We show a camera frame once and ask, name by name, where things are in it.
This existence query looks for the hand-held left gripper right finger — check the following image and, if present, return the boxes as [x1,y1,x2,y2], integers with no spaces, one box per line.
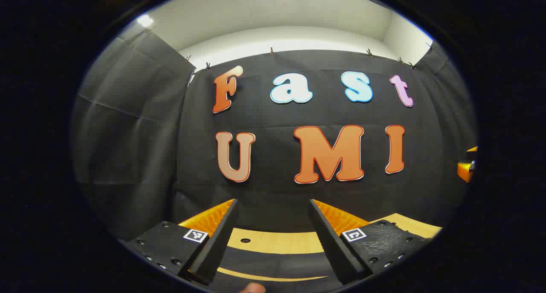
[308,198,432,286]

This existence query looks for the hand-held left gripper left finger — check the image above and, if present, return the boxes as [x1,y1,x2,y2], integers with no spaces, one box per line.
[126,198,239,286]

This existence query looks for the dark blue jeans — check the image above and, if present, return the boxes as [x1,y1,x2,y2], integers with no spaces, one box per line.
[213,246,342,281]

